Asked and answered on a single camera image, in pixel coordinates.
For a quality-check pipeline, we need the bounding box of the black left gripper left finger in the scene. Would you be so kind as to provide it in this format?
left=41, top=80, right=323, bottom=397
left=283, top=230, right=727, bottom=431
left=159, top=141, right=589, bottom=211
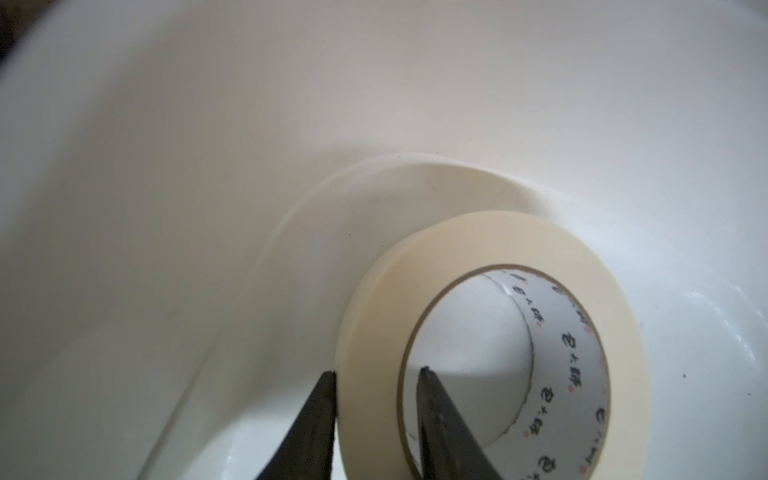
left=257, top=371, right=337, bottom=480

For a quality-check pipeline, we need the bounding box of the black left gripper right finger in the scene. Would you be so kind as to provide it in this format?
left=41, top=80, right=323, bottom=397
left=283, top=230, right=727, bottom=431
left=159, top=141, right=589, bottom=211
left=416, top=367, right=501, bottom=480

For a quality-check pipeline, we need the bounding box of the cream tape roll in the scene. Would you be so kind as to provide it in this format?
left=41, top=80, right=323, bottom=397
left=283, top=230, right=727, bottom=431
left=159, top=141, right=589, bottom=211
left=335, top=211, right=651, bottom=479

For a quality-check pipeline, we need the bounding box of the white plastic storage box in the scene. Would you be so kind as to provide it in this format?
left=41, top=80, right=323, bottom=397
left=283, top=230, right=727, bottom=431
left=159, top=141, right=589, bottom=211
left=1, top=1, right=767, bottom=479

